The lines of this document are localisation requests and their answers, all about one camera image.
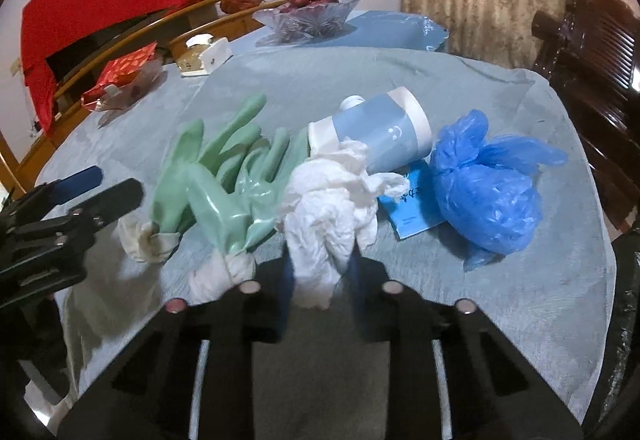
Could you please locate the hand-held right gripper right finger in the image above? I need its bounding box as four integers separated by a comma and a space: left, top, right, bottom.
347, 245, 586, 440

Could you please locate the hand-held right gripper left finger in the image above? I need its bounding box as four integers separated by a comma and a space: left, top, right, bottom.
57, 245, 299, 440

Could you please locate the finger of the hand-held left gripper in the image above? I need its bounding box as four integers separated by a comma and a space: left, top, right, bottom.
10, 178, 143, 251
5, 166, 103, 221

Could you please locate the white tissue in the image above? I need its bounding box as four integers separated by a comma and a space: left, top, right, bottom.
280, 138, 408, 310

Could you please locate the light blue packet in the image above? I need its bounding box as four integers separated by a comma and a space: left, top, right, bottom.
377, 157, 443, 241

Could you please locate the blue plastic bag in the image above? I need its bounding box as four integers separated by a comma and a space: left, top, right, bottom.
430, 110, 568, 273

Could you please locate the blue and white paper cup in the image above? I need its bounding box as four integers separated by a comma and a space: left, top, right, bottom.
307, 87, 433, 173

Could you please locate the bin with black liner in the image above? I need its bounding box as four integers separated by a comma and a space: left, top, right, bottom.
582, 225, 640, 440

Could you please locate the red gift packet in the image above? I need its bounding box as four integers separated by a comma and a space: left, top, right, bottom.
82, 55, 168, 113

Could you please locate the red patterned gift box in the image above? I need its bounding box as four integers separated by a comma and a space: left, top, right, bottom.
81, 42, 158, 106

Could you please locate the black television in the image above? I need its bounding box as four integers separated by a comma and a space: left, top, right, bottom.
45, 27, 131, 76

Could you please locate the gold and white tissue box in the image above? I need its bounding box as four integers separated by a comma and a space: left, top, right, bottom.
177, 34, 233, 78

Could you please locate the wooden television cabinet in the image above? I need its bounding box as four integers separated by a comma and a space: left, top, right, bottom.
0, 0, 283, 198

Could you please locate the glass fruit bowl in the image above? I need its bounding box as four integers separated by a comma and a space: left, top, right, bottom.
251, 0, 363, 46

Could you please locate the blue tablecloth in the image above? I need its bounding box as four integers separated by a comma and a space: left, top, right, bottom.
250, 10, 449, 53

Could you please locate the dark wooden armchair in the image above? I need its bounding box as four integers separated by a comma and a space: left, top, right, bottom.
530, 0, 640, 231

